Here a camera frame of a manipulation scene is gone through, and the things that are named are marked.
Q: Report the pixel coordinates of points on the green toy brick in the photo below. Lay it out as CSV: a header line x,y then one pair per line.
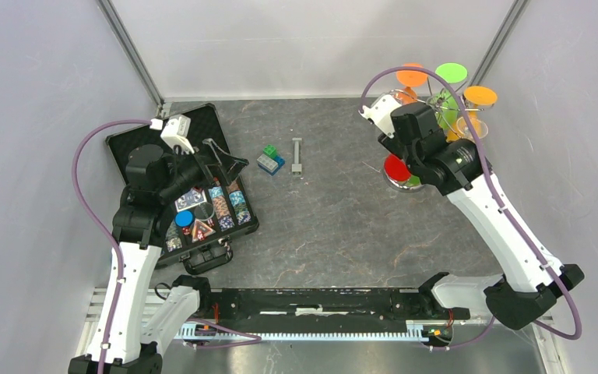
x,y
270,151

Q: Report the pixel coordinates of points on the orange plastic wine glass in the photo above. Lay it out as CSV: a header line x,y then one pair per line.
x,y
409,80

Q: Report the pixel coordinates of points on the red plastic wine glass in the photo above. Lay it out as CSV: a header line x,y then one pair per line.
x,y
396,169

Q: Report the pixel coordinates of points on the green plastic wine glass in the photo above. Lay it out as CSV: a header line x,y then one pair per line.
x,y
451,82

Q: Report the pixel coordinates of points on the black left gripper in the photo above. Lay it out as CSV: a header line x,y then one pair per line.
x,y
229,168

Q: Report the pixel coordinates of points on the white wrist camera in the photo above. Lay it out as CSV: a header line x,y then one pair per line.
x,y
175,133
379,113

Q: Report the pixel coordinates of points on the blue round chip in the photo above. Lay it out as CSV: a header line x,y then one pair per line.
x,y
184,218

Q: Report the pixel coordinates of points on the playing card deck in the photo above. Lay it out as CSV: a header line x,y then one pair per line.
x,y
192,198

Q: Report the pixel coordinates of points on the aluminium frame rail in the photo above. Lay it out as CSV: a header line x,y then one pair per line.
x,y
117,25

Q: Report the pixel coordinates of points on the black poker chip case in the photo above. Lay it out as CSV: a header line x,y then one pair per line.
x,y
146,210

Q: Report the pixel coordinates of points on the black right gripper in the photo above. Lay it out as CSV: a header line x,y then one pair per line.
x,y
392,143

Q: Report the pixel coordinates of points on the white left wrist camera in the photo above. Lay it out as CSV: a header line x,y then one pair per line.
x,y
175,133

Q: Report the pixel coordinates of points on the triangular red dice holder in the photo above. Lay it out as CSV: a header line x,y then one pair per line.
x,y
200,231

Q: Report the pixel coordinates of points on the blue toy brick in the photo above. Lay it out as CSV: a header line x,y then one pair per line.
x,y
280,162

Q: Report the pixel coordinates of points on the yellow plastic wine glass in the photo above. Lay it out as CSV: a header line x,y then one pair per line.
x,y
476,99

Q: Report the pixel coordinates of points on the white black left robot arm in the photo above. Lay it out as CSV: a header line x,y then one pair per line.
x,y
123,343

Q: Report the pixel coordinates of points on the orange poker chip row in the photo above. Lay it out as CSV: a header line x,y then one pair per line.
x,y
220,205

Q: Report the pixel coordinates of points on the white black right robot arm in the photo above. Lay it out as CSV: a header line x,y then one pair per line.
x,y
532,279

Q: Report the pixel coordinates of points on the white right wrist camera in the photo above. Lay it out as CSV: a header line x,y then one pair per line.
x,y
379,113

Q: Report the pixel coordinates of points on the chrome wire glass rack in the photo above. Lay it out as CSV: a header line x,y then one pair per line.
x,y
451,169

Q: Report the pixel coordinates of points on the clear round dealer button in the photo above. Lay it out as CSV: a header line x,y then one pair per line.
x,y
204,211

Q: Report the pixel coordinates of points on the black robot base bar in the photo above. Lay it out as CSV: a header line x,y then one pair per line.
x,y
324,310

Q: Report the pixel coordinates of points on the grey toy brick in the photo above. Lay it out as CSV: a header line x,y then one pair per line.
x,y
267,164

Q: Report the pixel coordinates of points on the grey toy column piece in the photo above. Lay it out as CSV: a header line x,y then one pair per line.
x,y
296,166

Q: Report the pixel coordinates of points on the blue poker chip row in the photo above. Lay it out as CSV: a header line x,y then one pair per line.
x,y
240,206

